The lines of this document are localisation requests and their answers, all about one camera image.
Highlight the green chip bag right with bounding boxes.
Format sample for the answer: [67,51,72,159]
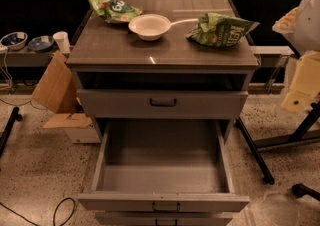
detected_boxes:
[186,13,259,48]

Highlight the open cardboard box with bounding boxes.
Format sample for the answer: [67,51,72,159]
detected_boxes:
[32,51,100,144]

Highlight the white paper cup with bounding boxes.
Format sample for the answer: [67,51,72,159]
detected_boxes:
[53,31,70,54]

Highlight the black floor cable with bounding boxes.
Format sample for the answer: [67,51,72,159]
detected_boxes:
[0,196,78,226]

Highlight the dark blue bowl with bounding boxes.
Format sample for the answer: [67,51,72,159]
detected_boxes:
[28,35,54,53]

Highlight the black metal stand legs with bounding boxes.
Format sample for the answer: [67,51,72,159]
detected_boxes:
[235,101,320,185]

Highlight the grey drawer cabinet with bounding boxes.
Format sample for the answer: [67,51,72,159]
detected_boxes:
[66,0,261,226]

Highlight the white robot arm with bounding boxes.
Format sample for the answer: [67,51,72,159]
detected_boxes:
[272,0,320,55]

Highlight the grey bottom drawer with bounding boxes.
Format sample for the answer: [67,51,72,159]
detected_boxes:
[95,212,233,226]

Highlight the green chip bag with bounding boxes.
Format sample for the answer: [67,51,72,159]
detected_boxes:
[186,13,259,48]
[88,0,143,24]

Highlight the grey drawer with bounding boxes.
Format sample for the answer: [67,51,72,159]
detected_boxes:
[77,89,248,119]
[78,119,249,213]
[95,212,233,226]

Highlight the green chip bag left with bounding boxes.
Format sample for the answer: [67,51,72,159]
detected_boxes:
[88,0,143,24]

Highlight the yellow robot gripper part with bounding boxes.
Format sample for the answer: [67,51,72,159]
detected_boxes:
[281,51,320,112]

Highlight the open grey middle drawer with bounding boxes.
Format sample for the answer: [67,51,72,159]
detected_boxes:
[78,119,249,213]

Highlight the white bowl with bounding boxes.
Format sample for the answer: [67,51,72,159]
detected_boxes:
[128,14,171,41]

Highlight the grey top drawer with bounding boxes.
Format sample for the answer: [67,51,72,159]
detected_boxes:
[77,89,248,119]

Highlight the grey side shelf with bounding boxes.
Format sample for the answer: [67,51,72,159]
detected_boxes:
[0,46,58,67]

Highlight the black stand leg left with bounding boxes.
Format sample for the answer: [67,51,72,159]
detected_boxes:
[0,107,23,157]

